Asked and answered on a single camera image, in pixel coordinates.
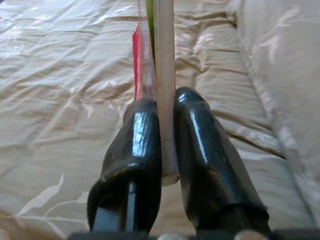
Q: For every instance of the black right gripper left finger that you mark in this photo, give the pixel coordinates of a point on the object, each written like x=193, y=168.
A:
x=137, y=155

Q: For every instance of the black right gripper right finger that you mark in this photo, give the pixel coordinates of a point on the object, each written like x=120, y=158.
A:
x=205, y=155

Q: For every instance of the colourful manga book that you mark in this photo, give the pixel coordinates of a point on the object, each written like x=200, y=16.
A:
x=163, y=75

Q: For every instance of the beige floral bedspread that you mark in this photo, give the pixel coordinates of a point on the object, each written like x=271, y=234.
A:
x=62, y=75

